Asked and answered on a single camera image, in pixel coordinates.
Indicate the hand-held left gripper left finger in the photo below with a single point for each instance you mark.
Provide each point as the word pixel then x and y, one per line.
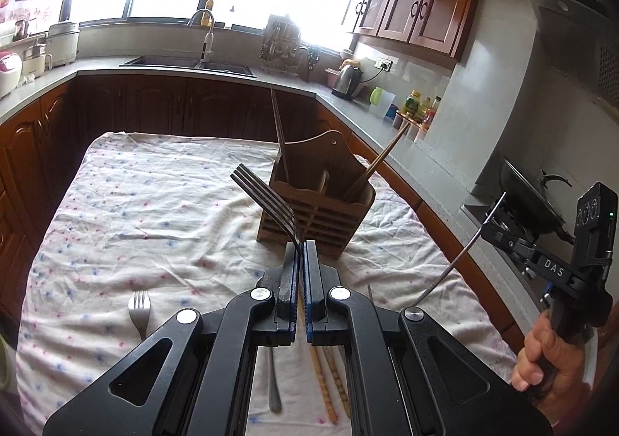
pixel 292 286

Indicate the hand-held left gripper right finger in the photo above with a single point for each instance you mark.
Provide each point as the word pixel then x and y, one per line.
pixel 309 291

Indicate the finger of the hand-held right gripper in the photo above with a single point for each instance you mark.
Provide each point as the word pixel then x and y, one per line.
pixel 505 235

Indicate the metal chopstick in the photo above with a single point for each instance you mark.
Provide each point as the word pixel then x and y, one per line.
pixel 454 266
pixel 370 292

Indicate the wooden utensil holder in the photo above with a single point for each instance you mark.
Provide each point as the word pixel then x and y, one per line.
pixel 329 223

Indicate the metal fork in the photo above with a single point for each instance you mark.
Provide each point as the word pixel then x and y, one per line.
pixel 271 204
pixel 139 308

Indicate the ridged wooden chopstick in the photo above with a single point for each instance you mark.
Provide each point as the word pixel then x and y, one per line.
pixel 359 185
pixel 321 383
pixel 387 150
pixel 338 387

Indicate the thin wooden chopstick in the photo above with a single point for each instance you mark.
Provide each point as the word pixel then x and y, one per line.
pixel 279 131

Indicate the person's right forearm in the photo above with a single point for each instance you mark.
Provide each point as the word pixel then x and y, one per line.
pixel 587 395

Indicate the person's right hand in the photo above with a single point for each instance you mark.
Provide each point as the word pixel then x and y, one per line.
pixel 532 349

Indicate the black wok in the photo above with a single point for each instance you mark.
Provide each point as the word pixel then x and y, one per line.
pixel 527 199

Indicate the grey kitchen countertop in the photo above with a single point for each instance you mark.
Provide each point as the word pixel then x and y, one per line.
pixel 425 175

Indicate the metal spoon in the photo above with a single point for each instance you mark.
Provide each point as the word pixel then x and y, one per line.
pixel 274 387

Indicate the spice jar rack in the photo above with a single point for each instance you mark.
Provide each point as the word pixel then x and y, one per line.
pixel 411 126

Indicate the yellow cap sauce bottle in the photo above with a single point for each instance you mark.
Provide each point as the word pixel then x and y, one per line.
pixel 425 107

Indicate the white floral tablecloth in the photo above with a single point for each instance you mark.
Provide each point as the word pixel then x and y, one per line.
pixel 145 223

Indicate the green label bottle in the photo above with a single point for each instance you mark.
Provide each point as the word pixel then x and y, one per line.
pixel 412 103

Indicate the white plastic container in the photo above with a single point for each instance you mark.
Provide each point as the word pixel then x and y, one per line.
pixel 388 104

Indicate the green cup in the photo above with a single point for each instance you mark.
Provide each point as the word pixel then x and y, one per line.
pixel 376 96

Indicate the steel electric kettle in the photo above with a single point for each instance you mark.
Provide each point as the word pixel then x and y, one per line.
pixel 347 82

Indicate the steel range hood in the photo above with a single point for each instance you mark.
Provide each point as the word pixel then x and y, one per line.
pixel 570 30

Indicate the knife and utensil rack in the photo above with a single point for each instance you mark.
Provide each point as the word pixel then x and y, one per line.
pixel 285 46

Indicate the kitchen sink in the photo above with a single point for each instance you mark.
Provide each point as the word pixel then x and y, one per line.
pixel 164 62

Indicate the chrome sink faucet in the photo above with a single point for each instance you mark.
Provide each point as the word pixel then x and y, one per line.
pixel 208 42

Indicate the large white rice cooker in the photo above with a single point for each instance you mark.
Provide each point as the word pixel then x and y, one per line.
pixel 63 44

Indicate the small white steamer pot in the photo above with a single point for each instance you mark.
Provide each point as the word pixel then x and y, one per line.
pixel 36 61

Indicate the red and white rice cooker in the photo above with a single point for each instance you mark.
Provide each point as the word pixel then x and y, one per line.
pixel 9 75

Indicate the white wall socket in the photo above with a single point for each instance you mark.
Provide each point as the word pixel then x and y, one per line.
pixel 386 64

